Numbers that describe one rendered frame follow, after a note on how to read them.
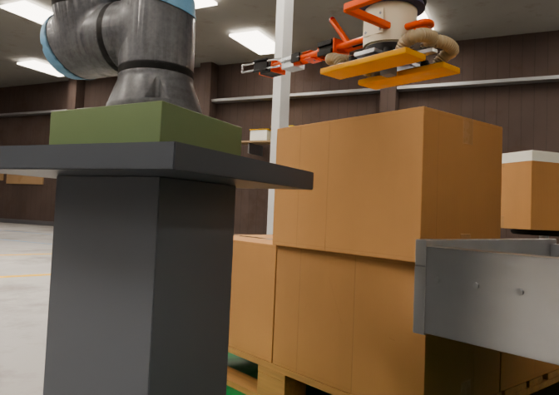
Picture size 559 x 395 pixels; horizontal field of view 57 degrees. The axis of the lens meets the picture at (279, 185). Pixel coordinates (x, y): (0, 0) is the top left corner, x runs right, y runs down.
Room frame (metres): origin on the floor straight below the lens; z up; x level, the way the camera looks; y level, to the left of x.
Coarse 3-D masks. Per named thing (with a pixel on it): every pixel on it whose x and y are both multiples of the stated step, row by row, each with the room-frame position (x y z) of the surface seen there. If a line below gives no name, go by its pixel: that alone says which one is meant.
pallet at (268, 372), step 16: (240, 352) 1.92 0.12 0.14; (272, 368) 1.78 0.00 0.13; (240, 384) 1.92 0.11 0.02; (256, 384) 1.93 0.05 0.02; (272, 384) 1.77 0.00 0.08; (288, 384) 1.74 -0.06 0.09; (304, 384) 1.79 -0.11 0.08; (320, 384) 1.60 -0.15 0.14; (528, 384) 1.71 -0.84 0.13; (544, 384) 1.78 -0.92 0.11
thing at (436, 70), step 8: (424, 64) 1.65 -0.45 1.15; (432, 64) 1.58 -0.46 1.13; (440, 64) 1.56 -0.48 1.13; (448, 64) 1.57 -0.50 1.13; (400, 72) 1.67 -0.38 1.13; (408, 72) 1.65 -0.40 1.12; (416, 72) 1.63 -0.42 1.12; (424, 72) 1.62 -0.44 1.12; (432, 72) 1.62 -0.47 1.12; (440, 72) 1.61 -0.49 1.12; (448, 72) 1.61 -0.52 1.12; (456, 72) 1.61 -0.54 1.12; (360, 80) 1.80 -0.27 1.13; (368, 80) 1.77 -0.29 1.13; (376, 80) 1.75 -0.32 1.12; (384, 80) 1.73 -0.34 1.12; (392, 80) 1.73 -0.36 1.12; (400, 80) 1.72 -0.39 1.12; (408, 80) 1.72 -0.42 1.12; (416, 80) 1.71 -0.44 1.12; (424, 80) 1.71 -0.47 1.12; (376, 88) 1.85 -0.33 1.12
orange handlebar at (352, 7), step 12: (360, 0) 1.39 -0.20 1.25; (372, 0) 1.37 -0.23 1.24; (348, 12) 1.46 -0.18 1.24; (360, 12) 1.48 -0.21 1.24; (384, 24) 1.55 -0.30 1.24; (408, 24) 1.56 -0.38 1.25; (420, 24) 1.53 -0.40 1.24; (432, 24) 1.53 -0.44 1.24; (348, 48) 1.80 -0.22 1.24; (360, 48) 1.77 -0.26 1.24; (300, 60) 1.94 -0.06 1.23; (312, 60) 1.92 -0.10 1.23
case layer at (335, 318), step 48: (240, 240) 1.95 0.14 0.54; (240, 288) 1.93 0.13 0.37; (288, 288) 1.73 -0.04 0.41; (336, 288) 1.57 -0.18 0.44; (384, 288) 1.43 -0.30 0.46; (240, 336) 1.92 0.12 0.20; (288, 336) 1.72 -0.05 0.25; (336, 336) 1.56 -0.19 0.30; (384, 336) 1.43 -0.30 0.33; (432, 336) 1.35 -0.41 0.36; (336, 384) 1.56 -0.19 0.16; (384, 384) 1.42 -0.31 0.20; (432, 384) 1.35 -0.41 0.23; (480, 384) 1.51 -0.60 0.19
